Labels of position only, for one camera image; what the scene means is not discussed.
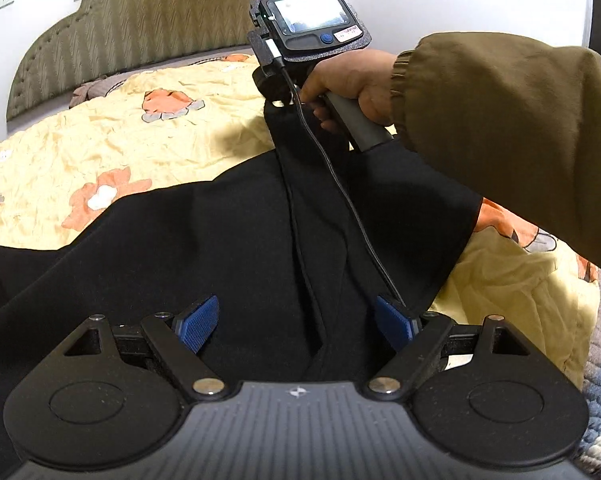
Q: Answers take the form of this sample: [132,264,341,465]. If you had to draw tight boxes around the yellow carrot print bedspread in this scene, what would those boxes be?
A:
[0,53,601,386]

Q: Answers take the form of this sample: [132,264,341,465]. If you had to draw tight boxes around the olive upholstered headboard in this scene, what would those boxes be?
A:
[5,0,253,120]

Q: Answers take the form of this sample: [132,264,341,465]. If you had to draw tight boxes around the brown striped pillow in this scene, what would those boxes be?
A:
[68,74,129,108]

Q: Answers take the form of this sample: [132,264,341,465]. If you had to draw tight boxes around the black trousers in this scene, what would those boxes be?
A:
[0,106,481,477]

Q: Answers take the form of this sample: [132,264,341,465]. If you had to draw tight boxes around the olive jacket right forearm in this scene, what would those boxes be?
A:
[391,32,601,268]

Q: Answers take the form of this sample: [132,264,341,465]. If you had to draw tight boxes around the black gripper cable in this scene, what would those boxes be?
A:
[264,34,408,351]

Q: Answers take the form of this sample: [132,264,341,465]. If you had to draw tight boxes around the person right hand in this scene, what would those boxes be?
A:
[299,49,397,133]

